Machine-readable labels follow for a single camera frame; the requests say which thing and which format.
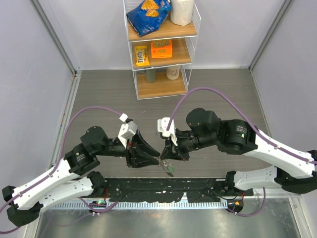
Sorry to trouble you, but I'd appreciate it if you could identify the white paper towel roll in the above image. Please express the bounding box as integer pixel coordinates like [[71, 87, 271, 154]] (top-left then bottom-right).
[[170, 0, 194, 26]]

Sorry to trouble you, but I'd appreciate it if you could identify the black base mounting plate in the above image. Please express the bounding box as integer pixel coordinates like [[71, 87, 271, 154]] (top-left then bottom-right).
[[105, 178, 254, 203]]

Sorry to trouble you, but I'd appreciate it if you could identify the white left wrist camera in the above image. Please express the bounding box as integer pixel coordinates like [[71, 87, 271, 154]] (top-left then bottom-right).
[[117, 114, 137, 148]]

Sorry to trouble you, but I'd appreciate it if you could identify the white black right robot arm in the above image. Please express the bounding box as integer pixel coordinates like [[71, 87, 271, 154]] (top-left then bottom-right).
[[157, 108, 317, 195]]

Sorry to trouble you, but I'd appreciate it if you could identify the metal key organizer with rings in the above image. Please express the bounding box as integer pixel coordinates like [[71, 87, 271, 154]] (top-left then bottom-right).
[[159, 160, 174, 177]]

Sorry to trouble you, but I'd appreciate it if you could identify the yellow candy bag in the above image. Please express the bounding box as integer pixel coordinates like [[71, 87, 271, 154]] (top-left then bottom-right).
[[134, 46, 150, 67]]

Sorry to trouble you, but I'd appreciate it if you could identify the blue chips bag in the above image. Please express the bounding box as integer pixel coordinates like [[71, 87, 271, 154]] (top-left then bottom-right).
[[126, 0, 172, 37]]

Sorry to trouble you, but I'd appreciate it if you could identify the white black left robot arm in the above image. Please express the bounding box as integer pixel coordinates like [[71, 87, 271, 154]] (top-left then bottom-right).
[[2, 126, 160, 227]]

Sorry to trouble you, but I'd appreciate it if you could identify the white printed cup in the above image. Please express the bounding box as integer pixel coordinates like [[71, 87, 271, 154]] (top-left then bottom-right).
[[166, 65, 180, 80]]

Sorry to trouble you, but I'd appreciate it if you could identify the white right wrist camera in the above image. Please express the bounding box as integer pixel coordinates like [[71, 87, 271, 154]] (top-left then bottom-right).
[[157, 117, 178, 146]]

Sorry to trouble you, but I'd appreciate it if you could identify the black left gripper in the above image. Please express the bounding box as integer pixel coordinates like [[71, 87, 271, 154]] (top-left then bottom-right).
[[94, 129, 160, 167]]

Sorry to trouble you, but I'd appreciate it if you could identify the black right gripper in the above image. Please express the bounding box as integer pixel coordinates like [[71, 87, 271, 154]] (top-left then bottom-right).
[[160, 127, 218, 162]]

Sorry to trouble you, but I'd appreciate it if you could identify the orange candy box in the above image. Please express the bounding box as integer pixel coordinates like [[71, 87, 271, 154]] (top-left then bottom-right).
[[151, 39, 173, 59]]

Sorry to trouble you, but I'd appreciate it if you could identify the white slotted cable duct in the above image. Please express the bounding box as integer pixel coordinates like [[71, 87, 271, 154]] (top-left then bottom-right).
[[50, 199, 227, 210]]

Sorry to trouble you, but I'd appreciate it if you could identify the white wire shelf unit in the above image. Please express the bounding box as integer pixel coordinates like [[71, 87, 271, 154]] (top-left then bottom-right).
[[124, 5, 201, 100]]

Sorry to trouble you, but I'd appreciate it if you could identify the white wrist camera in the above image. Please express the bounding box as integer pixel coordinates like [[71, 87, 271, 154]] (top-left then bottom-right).
[[117, 114, 137, 148], [157, 117, 178, 146]]

